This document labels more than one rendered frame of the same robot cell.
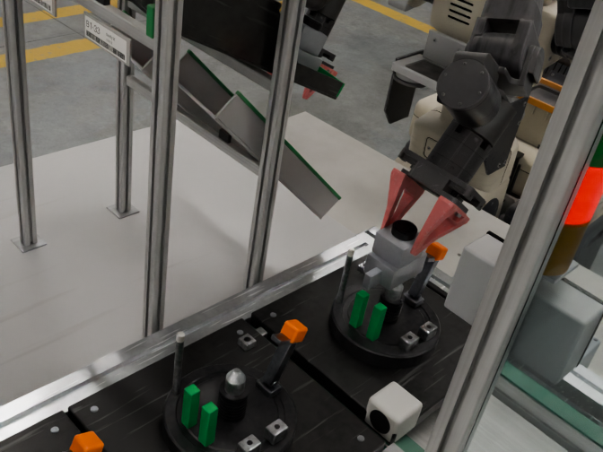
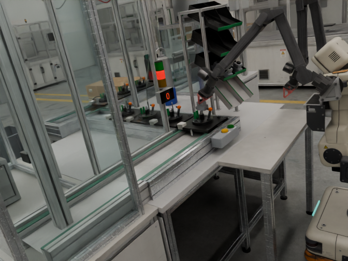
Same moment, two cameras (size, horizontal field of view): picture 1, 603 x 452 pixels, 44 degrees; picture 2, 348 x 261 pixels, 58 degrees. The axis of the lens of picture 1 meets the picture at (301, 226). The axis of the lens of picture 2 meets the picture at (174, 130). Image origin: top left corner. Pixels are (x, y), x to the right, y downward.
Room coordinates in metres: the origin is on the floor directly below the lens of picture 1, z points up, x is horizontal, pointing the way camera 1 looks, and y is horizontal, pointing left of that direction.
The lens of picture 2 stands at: (0.61, -2.08, 1.67)
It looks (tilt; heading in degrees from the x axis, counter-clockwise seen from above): 21 degrees down; 92
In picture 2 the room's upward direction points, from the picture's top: 10 degrees counter-clockwise
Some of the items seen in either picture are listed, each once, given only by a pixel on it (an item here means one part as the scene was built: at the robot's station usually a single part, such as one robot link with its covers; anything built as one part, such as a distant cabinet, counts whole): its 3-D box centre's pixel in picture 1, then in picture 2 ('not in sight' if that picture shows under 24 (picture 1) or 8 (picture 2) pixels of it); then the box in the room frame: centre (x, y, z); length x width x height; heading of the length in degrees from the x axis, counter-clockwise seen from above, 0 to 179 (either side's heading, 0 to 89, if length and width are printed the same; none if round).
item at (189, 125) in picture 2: (381, 334); (202, 122); (0.72, -0.13, 0.96); 0.24 x 0.24 x 0.02; 50
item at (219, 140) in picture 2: not in sight; (225, 135); (0.83, -0.33, 0.93); 0.21 x 0.07 x 0.06; 50
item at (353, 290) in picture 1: (384, 322); (202, 120); (0.72, -0.13, 0.98); 0.14 x 0.14 x 0.02
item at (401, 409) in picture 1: (392, 412); (182, 126); (0.58, -0.14, 0.97); 0.05 x 0.05 x 0.04; 50
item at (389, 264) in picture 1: (393, 252); (200, 104); (0.73, -0.11, 1.09); 0.08 x 0.04 x 0.07; 140
